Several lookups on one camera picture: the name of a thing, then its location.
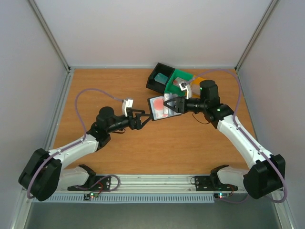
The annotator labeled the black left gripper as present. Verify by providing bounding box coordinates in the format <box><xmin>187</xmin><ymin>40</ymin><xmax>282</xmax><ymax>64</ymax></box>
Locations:
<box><xmin>107</xmin><ymin>108</ymin><xmax>153</xmax><ymax>133</ymax></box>

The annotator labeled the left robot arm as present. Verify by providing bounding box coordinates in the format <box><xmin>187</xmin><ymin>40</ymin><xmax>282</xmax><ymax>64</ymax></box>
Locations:
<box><xmin>18</xmin><ymin>106</ymin><xmax>152</xmax><ymax>201</ymax></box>

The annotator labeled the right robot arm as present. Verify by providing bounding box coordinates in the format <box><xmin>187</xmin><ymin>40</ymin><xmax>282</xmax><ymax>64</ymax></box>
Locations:
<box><xmin>163</xmin><ymin>80</ymin><xmax>288</xmax><ymax>203</ymax></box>

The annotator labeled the red card in holder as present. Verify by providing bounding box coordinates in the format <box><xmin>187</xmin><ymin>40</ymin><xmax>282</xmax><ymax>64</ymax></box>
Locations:
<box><xmin>153</xmin><ymin>98</ymin><xmax>164</xmax><ymax>118</ymax></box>

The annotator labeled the red patterned card stack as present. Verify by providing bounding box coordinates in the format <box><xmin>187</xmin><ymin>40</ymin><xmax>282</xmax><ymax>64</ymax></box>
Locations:
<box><xmin>173</xmin><ymin>77</ymin><xmax>184</xmax><ymax>87</ymax></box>

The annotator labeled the teal card stack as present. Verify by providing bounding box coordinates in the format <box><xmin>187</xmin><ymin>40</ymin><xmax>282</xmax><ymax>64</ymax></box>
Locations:
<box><xmin>154</xmin><ymin>73</ymin><xmax>168</xmax><ymax>85</ymax></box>

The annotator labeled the green plastic bin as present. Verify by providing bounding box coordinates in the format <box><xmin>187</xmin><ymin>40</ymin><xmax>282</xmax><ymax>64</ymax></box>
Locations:
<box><xmin>164</xmin><ymin>69</ymin><xmax>193</xmax><ymax>96</ymax></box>

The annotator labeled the yellow plastic bin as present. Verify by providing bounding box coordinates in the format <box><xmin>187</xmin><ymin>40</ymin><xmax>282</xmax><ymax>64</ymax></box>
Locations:
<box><xmin>190</xmin><ymin>77</ymin><xmax>206</xmax><ymax>98</ymax></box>

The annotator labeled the black plastic bin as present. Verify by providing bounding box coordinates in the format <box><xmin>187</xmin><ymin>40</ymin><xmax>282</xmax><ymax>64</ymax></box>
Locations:
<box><xmin>146</xmin><ymin>62</ymin><xmax>175</xmax><ymax>94</ymax></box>

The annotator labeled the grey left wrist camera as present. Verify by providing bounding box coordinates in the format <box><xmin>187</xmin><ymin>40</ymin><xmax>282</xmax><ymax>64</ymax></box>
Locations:
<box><xmin>122</xmin><ymin>98</ymin><xmax>133</xmax><ymax>117</ymax></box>

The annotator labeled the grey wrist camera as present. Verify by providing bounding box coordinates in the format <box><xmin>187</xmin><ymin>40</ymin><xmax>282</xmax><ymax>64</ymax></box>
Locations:
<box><xmin>179</xmin><ymin>81</ymin><xmax>193</xmax><ymax>99</ymax></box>
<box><xmin>122</xmin><ymin>98</ymin><xmax>133</xmax><ymax>117</ymax></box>

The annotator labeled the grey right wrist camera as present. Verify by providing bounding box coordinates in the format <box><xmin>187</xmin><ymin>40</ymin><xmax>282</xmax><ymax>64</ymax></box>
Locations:
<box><xmin>179</xmin><ymin>81</ymin><xmax>193</xmax><ymax>99</ymax></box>

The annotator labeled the aluminium front rail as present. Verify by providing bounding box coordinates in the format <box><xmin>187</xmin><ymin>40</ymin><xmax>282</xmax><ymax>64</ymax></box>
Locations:
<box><xmin>22</xmin><ymin>173</ymin><xmax>284</xmax><ymax>194</ymax></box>

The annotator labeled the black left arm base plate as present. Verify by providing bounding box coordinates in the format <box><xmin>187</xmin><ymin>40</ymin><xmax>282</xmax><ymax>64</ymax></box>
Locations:
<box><xmin>68</xmin><ymin>176</ymin><xmax>111</xmax><ymax>191</ymax></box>

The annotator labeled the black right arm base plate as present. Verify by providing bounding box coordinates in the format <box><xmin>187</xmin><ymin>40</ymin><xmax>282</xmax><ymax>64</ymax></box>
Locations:
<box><xmin>190</xmin><ymin>175</ymin><xmax>238</xmax><ymax>191</ymax></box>

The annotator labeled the white slotted cable duct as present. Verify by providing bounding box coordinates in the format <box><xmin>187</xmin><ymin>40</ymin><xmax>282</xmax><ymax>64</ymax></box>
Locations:
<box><xmin>44</xmin><ymin>193</ymin><xmax>214</xmax><ymax>204</ymax></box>

